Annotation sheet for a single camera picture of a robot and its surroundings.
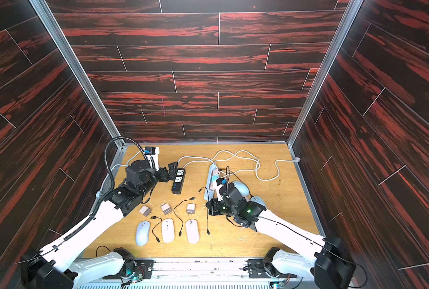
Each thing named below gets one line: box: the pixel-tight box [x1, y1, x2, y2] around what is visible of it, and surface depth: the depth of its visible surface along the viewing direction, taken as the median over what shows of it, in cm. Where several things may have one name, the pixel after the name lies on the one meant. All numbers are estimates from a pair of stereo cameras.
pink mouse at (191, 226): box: [185, 219, 200, 245], surface depth 84 cm
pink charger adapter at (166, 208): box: [160, 202, 172, 215], surface depth 90 cm
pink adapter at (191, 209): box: [186, 203, 196, 217], surface depth 91 cm
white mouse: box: [135, 220, 151, 247], surface depth 84 cm
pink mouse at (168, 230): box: [161, 217, 175, 244], surface depth 84 cm
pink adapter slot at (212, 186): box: [209, 181, 218, 191], surface depth 73 cm
